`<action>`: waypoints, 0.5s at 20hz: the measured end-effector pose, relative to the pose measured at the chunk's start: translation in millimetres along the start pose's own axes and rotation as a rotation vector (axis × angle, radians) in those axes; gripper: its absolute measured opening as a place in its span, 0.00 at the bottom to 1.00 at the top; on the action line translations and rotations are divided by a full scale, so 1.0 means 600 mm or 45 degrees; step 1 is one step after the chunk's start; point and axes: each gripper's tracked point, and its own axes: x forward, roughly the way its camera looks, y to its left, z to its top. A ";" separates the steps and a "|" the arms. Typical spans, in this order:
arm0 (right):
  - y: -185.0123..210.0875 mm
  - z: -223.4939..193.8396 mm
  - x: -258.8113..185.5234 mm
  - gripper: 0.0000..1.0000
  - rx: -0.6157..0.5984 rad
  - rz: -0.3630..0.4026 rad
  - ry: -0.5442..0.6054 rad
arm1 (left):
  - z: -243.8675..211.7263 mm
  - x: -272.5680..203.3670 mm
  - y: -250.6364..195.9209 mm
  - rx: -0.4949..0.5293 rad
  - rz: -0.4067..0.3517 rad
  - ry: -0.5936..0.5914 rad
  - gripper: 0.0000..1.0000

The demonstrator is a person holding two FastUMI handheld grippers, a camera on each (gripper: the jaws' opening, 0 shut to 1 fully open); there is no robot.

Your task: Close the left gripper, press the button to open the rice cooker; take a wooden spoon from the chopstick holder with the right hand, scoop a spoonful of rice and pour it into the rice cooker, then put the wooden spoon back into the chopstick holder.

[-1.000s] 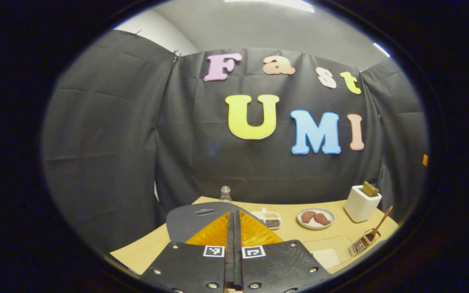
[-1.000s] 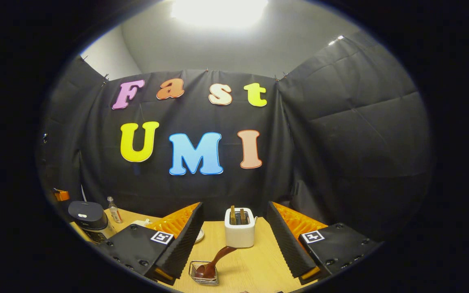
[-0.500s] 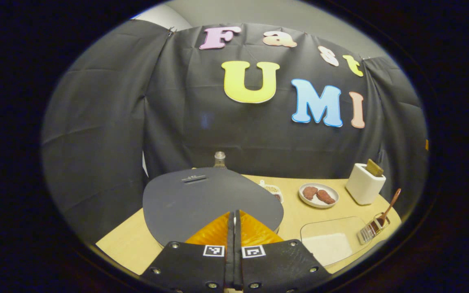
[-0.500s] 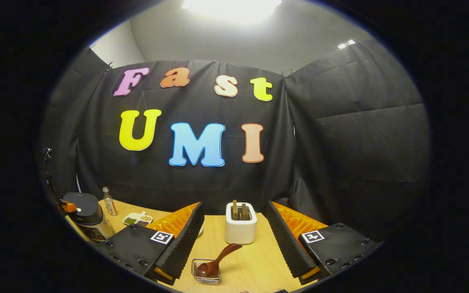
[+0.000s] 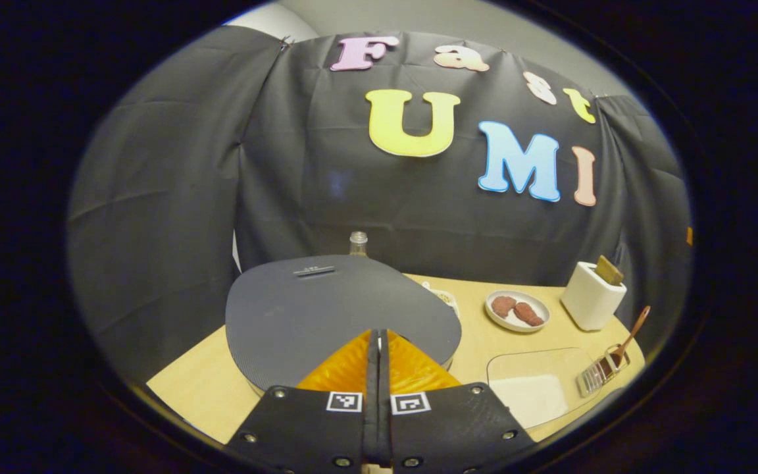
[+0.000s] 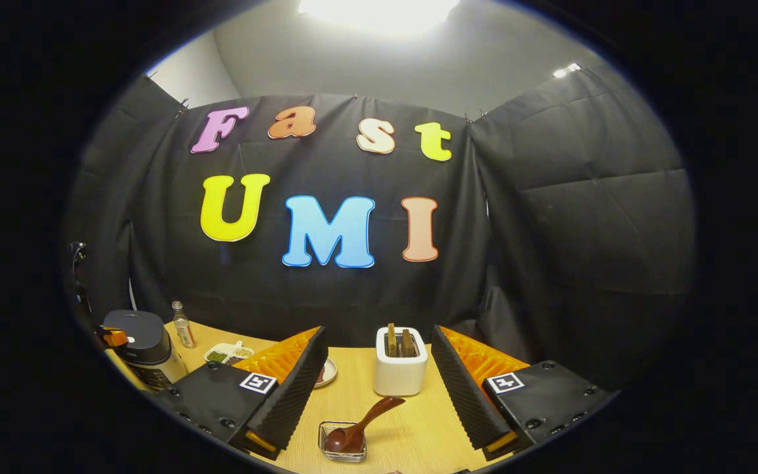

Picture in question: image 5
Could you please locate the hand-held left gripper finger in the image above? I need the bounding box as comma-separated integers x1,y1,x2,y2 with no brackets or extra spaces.
224,329,380,474
379,329,538,474

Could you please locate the brown wooden spoon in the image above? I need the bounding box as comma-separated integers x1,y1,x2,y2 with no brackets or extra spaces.
606,305,651,369

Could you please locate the grey and silver rice cooker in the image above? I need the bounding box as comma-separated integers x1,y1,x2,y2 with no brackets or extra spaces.
224,255,463,396

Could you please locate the white rice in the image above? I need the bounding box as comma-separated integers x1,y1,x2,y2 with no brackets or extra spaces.
490,374,569,430

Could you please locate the clear chopstick holder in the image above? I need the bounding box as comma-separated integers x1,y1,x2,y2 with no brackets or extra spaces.
576,344,631,397

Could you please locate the brown toast slice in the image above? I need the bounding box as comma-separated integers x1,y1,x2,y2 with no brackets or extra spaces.
595,255,624,286

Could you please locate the white toaster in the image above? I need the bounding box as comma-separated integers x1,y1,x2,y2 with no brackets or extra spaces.
560,261,628,331

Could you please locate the white divided bean dish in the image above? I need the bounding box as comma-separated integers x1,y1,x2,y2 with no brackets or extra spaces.
422,282,462,320

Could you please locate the clear glass tray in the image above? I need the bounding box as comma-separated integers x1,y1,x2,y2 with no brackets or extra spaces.
486,347,602,432

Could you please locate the white round plate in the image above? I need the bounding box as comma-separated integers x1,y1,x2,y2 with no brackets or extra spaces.
484,290,551,333

